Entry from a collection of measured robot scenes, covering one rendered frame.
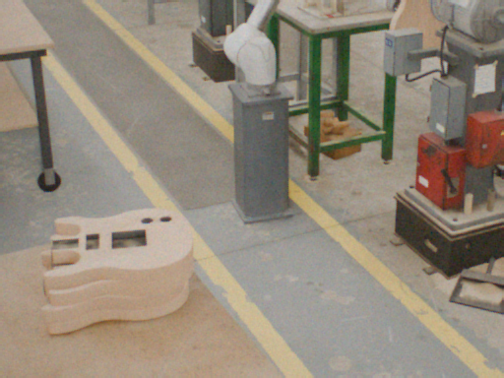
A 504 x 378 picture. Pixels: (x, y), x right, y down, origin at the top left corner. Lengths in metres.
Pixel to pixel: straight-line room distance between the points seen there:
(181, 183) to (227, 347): 2.91
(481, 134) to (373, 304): 0.93
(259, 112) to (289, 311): 1.06
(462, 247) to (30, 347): 2.44
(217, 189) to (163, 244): 2.64
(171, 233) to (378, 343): 1.60
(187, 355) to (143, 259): 0.30
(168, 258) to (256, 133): 2.20
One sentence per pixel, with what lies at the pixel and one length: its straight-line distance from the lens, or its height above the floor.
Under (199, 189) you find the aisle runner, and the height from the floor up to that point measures 0.00.
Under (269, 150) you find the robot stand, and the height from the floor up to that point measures 0.41.
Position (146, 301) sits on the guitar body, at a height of 0.97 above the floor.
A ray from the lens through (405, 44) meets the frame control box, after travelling 4.46.
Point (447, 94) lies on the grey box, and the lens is 4.39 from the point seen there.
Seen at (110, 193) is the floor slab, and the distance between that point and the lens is 5.45.
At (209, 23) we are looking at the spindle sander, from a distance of 6.98.
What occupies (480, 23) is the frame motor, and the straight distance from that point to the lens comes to 4.30.
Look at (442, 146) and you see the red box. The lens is 4.52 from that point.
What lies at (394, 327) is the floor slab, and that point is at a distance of 4.29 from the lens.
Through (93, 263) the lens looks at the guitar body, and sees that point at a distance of 2.73.
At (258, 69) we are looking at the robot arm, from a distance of 4.77.
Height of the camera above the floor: 2.49
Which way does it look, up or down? 25 degrees down
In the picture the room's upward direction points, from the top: 1 degrees clockwise
